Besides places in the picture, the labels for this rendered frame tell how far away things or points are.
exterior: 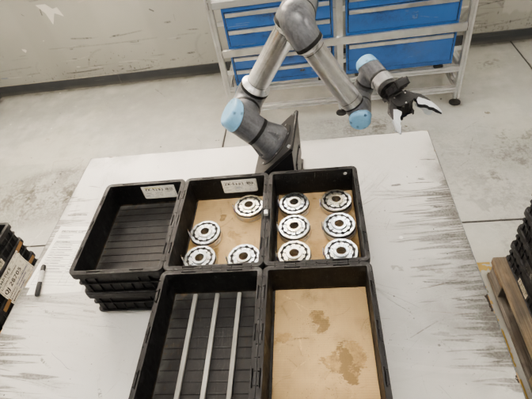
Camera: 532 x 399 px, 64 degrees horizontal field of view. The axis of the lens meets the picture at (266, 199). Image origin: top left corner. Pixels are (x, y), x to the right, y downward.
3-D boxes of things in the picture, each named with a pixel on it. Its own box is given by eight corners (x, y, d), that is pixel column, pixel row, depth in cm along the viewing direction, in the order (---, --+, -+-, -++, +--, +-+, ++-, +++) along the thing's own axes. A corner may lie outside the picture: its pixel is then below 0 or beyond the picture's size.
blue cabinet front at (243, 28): (237, 85, 315) (220, 8, 276) (334, 74, 305) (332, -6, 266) (236, 86, 313) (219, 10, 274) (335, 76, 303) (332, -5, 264)
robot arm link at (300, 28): (297, 5, 120) (381, 123, 145) (301, -10, 128) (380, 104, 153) (266, 28, 127) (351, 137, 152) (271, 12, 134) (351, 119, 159)
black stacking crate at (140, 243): (120, 207, 164) (108, 185, 156) (194, 202, 160) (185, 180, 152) (85, 296, 136) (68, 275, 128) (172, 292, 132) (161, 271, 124)
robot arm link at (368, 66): (366, 70, 159) (377, 51, 153) (382, 89, 154) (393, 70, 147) (350, 72, 156) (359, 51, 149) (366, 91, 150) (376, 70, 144)
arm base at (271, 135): (264, 146, 176) (245, 134, 172) (287, 121, 168) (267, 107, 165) (262, 167, 164) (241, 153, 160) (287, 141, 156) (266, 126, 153)
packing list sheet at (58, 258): (56, 226, 178) (56, 226, 177) (108, 223, 175) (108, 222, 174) (20, 294, 155) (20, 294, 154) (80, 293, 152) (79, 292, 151)
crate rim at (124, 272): (110, 188, 158) (107, 184, 156) (188, 183, 154) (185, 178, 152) (70, 279, 130) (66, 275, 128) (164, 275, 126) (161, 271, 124)
